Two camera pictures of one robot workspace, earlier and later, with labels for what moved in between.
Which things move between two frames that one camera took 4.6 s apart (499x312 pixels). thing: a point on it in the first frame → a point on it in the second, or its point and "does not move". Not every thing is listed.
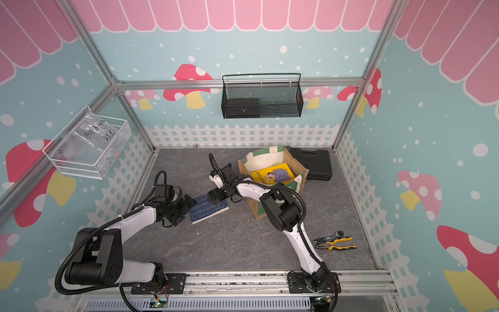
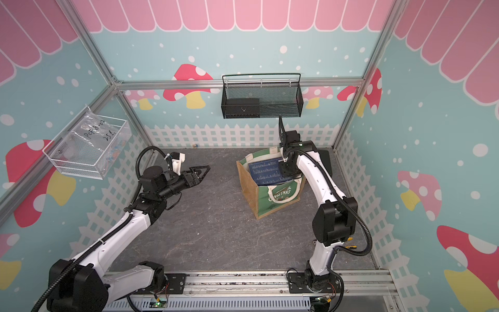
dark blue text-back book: x=204 y=208 → x=268 y=172
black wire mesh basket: x=261 y=100 does not move
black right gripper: x=216 y=192 → x=283 y=172
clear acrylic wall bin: x=89 y=145 does not move
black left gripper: x=185 y=208 → x=195 y=181
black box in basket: x=240 y=108 does not move
